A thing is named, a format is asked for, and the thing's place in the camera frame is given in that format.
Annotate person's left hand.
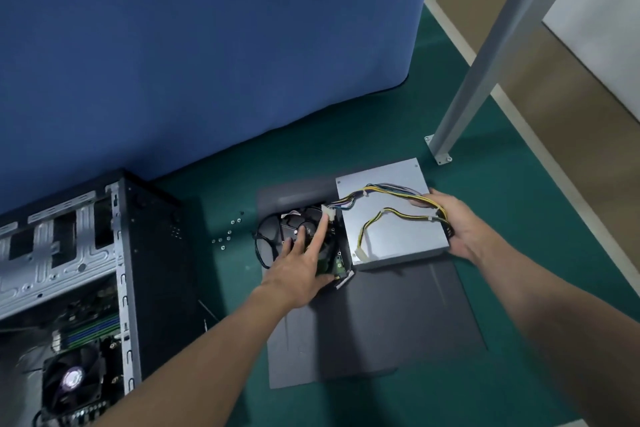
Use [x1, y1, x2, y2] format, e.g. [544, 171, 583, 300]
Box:
[259, 213, 337, 311]

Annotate person's right hand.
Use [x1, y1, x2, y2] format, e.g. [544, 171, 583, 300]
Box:
[409, 187, 497, 265]

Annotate black data cable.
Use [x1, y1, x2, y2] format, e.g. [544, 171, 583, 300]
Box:
[252, 215, 282, 271]

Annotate hard drive with cables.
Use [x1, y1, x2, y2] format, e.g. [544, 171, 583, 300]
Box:
[259, 204, 354, 284]

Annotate silver power supply unit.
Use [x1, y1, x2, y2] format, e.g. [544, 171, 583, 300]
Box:
[335, 157, 453, 273]

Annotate cluster of silver screws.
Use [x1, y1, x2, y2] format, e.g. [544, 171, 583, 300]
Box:
[211, 210, 246, 246]

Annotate black side panel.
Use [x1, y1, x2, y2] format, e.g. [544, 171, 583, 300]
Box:
[255, 176, 489, 392]

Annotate yellow and black cable bundle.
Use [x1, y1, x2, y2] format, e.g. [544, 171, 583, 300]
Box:
[322, 182, 454, 264]

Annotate desktop computer case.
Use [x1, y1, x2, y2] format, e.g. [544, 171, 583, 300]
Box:
[0, 169, 190, 427]

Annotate green motherboard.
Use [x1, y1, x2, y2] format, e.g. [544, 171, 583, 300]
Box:
[0, 285, 126, 427]

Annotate black processor cooler fan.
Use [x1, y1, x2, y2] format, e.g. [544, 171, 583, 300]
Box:
[39, 343, 109, 418]

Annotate silver metal drive cage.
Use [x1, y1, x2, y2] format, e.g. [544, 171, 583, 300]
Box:
[0, 190, 119, 321]

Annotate person's left forearm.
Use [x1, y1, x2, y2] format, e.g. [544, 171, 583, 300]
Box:
[92, 284, 293, 427]

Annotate person's right forearm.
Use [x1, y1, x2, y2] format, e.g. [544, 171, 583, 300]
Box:
[469, 234, 640, 427]

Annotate green floor mat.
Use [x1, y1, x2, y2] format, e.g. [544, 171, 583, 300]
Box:
[147, 3, 640, 427]

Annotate blue cloth curtain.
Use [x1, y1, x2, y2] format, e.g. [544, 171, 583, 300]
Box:
[0, 0, 440, 216]

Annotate grey metal post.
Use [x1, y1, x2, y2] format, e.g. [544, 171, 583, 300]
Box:
[423, 0, 599, 166]

